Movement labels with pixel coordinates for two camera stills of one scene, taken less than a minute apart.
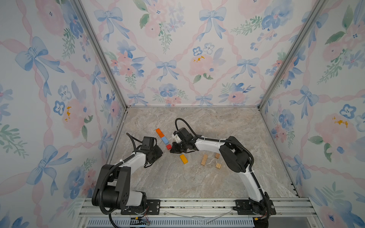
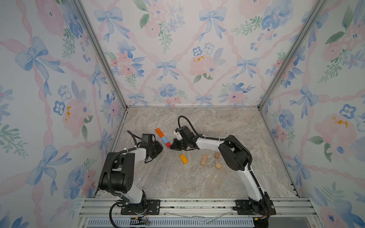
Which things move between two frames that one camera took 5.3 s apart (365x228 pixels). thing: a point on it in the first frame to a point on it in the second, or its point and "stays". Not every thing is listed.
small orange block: [160, 133] stays
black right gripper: [175, 149] stays
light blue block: [165, 140] stays
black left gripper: [159, 153] to [159, 148]
